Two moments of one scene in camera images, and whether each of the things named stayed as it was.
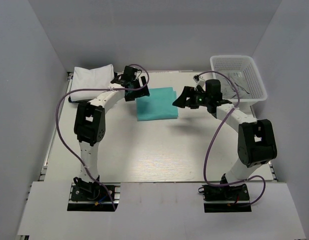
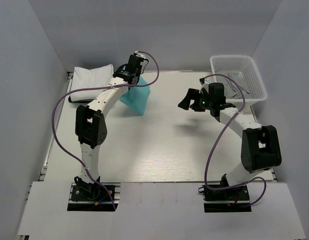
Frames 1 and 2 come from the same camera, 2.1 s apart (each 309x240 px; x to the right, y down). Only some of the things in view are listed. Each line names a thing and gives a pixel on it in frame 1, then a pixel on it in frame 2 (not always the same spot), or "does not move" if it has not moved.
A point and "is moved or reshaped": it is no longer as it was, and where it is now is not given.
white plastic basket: x=243 y=70 does not move
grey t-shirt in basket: x=227 y=88 does not move
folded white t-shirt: x=99 y=78 does not move
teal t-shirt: x=158 y=105 is moved or reshaped
